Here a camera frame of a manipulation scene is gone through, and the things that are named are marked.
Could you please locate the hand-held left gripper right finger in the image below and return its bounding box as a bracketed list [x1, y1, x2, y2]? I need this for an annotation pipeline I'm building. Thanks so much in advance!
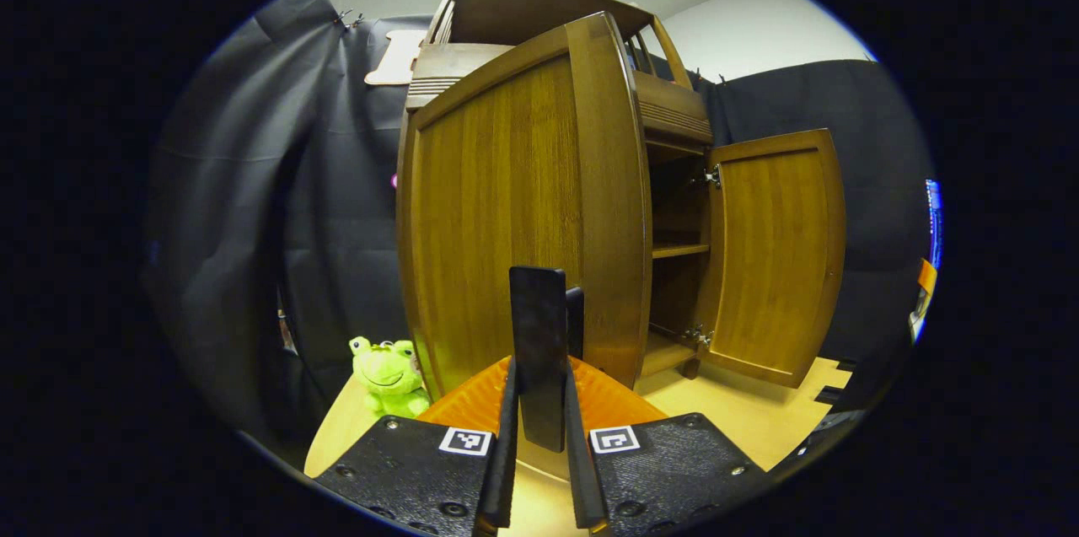
[563, 356, 772, 537]

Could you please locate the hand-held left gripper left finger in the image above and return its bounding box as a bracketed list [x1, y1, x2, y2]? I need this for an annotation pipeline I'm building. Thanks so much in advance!
[314, 356, 519, 537]

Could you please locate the wooden shoe cabinet door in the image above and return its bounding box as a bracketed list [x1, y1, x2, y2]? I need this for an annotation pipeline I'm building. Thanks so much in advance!
[396, 12, 654, 454]
[695, 129, 846, 389]

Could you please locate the wooden double-door shoe cabinet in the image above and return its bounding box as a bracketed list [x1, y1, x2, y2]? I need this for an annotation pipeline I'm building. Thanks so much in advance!
[405, 0, 717, 382]

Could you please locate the wooden cabinet drawer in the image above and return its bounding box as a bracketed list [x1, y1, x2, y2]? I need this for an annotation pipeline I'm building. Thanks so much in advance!
[406, 42, 713, 146]

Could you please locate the green frog plush toy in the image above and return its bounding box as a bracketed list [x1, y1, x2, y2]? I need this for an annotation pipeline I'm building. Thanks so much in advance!
[349, 336, 432, 420]

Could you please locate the black backdrop cloth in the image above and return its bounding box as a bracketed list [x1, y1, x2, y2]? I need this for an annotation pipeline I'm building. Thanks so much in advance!
[139, 0, 937, 445]

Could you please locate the light wooden board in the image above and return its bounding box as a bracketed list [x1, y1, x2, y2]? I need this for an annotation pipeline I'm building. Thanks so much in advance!
[365, 30, 427, 87]

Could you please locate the blue lit screen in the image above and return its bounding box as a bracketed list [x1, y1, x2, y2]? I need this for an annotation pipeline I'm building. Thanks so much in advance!
[926, 180, 943, 268]

